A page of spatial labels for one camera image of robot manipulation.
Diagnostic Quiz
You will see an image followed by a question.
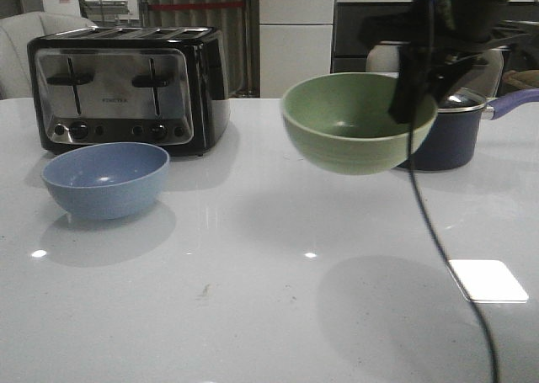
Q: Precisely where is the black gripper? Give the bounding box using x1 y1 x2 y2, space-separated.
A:
358 0 531 124

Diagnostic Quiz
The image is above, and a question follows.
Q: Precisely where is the green bowl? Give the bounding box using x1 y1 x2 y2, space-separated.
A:
280 72 437 175

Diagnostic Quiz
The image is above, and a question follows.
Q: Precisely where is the blue bowl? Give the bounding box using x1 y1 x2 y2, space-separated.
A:
41 142 170 220

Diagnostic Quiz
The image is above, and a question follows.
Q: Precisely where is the glass pot lid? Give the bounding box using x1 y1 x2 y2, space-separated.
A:
438 88 487 113

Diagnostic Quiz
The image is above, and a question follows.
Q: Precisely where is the beige chair right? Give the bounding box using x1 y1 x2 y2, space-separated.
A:
366 44 504 98

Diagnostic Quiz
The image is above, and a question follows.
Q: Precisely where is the beige chair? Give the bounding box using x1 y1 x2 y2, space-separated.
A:
1 12 95 99
366 44 504 98

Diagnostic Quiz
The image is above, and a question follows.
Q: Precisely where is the dark blue saucepan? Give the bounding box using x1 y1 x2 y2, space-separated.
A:
412 88 538 172

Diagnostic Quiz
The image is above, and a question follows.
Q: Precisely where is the grey kitchen counter cabinet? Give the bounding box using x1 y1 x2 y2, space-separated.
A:
331 0 538 97

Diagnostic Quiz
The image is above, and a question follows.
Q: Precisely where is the white refrigerator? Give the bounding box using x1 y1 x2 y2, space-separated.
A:
259 0 334 98

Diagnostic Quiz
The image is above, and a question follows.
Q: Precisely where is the red barrier belt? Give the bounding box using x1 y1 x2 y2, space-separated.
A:
147 0 246 12

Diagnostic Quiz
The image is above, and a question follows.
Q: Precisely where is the black and chrome toaster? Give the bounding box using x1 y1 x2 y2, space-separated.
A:
27 27 230 157

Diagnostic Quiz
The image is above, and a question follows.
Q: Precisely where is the beige chair left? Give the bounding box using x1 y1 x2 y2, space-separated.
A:
1 12 95 99

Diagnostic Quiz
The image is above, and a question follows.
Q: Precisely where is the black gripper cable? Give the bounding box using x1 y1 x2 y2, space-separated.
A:
407 0 502 383

